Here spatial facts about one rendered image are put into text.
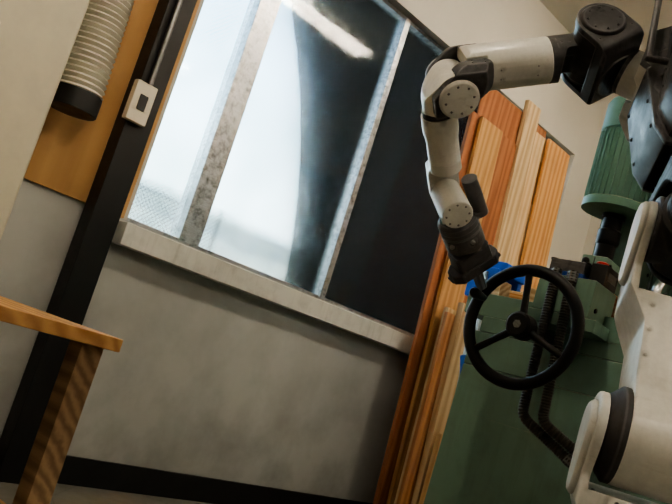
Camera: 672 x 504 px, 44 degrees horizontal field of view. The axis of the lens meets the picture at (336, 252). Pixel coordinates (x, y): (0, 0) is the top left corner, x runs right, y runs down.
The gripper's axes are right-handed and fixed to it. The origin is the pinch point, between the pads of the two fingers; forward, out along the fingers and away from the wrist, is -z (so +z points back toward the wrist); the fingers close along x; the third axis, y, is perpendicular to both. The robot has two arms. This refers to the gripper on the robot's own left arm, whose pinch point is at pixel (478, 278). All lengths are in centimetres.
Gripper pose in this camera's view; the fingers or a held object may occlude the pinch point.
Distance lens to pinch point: 189.6
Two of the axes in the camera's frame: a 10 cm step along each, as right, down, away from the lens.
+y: -4.0, -4.4, 8.1
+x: 8.4, -5.2, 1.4
